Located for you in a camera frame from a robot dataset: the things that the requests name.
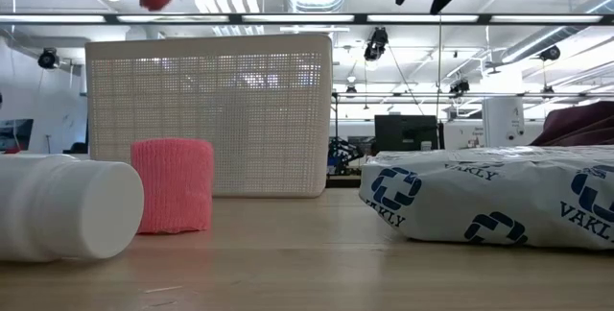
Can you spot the white package with blue print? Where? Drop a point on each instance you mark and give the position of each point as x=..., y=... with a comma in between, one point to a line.
x=499, y=191

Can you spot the pink bandage roll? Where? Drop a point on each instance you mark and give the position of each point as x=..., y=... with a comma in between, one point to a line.
x=172, y=186

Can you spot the white plastic bottle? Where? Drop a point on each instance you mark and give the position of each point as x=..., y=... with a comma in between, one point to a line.
x=67, y=208

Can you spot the blue background robot arm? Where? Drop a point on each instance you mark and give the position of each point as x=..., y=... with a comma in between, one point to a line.
x=341, y=153

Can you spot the white perforated plastic basket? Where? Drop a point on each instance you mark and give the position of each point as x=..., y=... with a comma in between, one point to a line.
x=211, y=119

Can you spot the white pillar with labels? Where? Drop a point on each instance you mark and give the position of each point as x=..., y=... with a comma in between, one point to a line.
x=503, y=121

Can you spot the black computer monitor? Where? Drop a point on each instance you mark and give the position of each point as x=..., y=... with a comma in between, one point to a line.
x=405, y=133

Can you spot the maroon cloth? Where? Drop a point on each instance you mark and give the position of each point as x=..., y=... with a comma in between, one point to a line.
x=580, y=126

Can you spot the black ceiling camera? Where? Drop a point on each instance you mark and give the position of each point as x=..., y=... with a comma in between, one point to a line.
x=550, y=53
x=375, y=44
x=47, y=59
x=459, y=86

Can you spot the black overhead frame bar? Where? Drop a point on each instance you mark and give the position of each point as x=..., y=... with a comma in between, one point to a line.
x=307, y=18

